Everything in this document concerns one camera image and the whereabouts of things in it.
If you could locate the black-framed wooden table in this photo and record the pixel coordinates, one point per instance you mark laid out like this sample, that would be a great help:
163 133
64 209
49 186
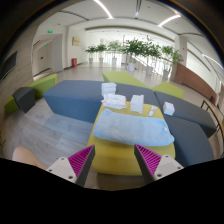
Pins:
213 115

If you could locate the dark wall panel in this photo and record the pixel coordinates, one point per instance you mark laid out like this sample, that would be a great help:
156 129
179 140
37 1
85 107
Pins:
9 65

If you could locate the yellow upholstered ottoman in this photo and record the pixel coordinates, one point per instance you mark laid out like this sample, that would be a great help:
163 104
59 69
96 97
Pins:
113 156

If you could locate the light blue towel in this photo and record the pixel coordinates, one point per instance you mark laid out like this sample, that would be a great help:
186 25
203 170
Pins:
133 128

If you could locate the dark grey cube stool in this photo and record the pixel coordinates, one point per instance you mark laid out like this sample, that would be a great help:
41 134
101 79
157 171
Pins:
25 98

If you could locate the ceiling light strips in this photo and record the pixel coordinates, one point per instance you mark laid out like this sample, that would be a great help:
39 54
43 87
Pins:
103 8

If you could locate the small white tube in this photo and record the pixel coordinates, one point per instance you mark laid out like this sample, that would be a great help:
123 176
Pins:
152 110

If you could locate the red bin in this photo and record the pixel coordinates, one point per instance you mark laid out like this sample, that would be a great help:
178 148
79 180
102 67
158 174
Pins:
74 62

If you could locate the stack of white boxes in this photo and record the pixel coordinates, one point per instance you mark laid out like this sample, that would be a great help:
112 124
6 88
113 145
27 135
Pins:
108 89

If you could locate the green exit sign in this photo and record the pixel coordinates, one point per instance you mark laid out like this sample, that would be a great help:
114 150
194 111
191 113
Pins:
50 31

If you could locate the person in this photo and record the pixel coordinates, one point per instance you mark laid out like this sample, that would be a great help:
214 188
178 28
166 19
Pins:
26 156

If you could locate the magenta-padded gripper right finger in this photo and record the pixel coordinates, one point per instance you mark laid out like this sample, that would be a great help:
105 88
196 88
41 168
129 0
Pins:
156 165

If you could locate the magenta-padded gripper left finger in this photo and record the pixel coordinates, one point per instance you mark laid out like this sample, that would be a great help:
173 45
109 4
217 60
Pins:
75 165

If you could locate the white cube box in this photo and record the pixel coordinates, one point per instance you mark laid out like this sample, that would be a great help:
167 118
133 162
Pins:
168 108

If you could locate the blue upholstered bench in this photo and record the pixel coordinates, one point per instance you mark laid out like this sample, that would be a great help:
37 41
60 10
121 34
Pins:
73 98

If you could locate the lime green upholstered bench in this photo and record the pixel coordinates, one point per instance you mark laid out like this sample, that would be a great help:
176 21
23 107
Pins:
43 85
168 89
123 78

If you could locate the framed wall picture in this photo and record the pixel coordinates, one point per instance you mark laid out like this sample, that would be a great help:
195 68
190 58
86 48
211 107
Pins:
76 41

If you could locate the tall white box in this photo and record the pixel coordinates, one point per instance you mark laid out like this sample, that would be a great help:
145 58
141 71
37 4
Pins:
136 104

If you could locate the row of potted plants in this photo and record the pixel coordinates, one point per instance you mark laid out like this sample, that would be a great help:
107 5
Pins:
135 48

